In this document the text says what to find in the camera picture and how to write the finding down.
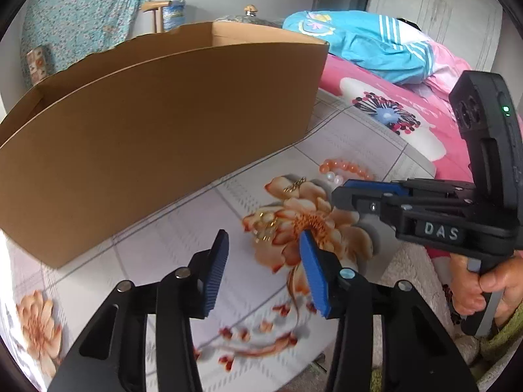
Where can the white wardrobe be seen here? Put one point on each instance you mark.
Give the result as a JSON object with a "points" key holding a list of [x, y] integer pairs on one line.
{"points": [[433, 8]]}

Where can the gold earrings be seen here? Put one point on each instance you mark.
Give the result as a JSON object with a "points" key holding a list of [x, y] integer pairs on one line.
{"points": [[266, 228]]}

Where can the brown cardboard box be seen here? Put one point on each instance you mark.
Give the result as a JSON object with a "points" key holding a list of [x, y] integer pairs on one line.
{"points": [[155, 139]]}

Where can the blue striped jacket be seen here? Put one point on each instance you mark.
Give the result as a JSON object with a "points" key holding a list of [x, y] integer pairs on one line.
{"points": [[359, 45]]}

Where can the small mushroom ornament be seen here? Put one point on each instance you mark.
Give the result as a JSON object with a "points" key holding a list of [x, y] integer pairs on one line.
{"points": [[251, 9]]}

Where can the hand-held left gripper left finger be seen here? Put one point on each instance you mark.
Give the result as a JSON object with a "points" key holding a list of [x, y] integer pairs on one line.
{"points": [[214, 269]]}

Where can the teal floral hanging cloth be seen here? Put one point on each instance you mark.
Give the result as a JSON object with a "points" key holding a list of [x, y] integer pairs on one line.
{"points": [[81, 12]]}

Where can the person's right hand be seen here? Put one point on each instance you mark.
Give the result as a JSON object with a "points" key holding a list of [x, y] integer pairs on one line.
{"points": [[508, 273]]}

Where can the patterned orange tile panel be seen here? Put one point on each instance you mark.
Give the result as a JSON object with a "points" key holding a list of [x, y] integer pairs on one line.
{"points": [[39, 63]]}

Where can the pink flowered quilt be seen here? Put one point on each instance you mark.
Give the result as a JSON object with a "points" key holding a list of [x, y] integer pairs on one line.
{"points": [[433, 102]]}

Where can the blue water jug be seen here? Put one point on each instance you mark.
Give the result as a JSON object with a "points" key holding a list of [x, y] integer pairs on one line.
{"points": [[175, 14]]}

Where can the beige fleece blanket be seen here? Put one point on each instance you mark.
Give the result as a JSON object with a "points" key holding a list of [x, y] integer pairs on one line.
{"points": [[416, 265]]}

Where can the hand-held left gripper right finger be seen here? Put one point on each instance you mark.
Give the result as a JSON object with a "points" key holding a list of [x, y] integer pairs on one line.
{"points": [[314, 269]]}

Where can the grey lace cloth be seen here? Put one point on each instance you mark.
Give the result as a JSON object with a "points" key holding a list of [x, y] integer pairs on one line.
{"points": [[249, 21]]}

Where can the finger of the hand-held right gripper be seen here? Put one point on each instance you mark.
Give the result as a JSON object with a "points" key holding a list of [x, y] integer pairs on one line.
{"points": [[376, 186], [359, 202]]}

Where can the person's right forearm green sleeve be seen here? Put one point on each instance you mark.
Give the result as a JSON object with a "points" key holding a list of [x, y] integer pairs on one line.
{"points": [[506, 335]]}

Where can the floral bed sheet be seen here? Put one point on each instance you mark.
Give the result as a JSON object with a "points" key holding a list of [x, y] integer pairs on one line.
{"points": [[253, 294]]}

